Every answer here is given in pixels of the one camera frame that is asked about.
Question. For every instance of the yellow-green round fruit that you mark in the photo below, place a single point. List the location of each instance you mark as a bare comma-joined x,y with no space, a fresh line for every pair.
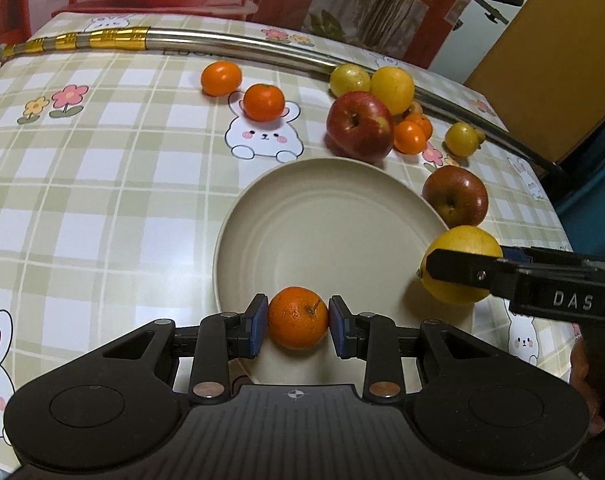
347,78

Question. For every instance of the orange mandarin on bunny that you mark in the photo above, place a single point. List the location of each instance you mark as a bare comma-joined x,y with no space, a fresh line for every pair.
263,102

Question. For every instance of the plaid bunny tablecloth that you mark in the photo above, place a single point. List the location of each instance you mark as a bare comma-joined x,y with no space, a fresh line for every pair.
115,179

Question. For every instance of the small orange kumquat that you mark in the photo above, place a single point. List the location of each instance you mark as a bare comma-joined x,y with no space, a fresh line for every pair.
409,138
423,122

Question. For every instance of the small brown fruit behind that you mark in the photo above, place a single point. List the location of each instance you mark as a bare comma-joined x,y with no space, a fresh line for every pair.
480,135

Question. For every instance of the small orange kumquat back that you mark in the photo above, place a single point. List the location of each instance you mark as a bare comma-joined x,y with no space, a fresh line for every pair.
423,122

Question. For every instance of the beige round plate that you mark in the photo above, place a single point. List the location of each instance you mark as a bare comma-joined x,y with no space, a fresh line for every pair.
336,227

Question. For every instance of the telescopic metal fruit picker pole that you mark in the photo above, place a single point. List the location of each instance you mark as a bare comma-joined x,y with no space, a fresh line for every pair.
251,49

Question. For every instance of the small orange kumquat front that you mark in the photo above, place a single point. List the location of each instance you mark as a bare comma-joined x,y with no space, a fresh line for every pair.
409,138

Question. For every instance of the person's hand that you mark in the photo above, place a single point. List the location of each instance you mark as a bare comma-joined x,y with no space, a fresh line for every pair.
579,379

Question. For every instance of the small brown longan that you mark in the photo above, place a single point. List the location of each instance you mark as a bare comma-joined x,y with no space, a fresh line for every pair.
414,108

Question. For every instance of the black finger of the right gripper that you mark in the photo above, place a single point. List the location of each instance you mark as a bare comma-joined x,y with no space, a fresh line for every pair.
455,275

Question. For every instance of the dark red apple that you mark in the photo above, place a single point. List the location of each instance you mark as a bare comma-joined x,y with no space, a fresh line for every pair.
458,196

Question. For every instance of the brown wooden board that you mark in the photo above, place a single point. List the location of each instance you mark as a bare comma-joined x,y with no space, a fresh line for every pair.
545,76

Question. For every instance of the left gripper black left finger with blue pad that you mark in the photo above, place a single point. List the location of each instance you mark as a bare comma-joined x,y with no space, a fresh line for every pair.
217,340

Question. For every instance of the small yellow round fruit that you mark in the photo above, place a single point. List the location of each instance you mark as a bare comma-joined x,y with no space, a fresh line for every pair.
461,139

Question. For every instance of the smooth orange mandarin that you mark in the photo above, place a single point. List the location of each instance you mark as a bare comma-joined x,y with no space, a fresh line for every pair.
221,78

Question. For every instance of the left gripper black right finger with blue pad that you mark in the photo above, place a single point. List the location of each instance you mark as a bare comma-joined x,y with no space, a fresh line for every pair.
376,340

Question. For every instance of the large red apple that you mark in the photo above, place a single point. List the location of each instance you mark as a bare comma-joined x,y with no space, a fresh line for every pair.
359,126

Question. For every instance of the orange mandarin with stem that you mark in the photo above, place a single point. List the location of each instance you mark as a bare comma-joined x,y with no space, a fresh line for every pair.
297,318

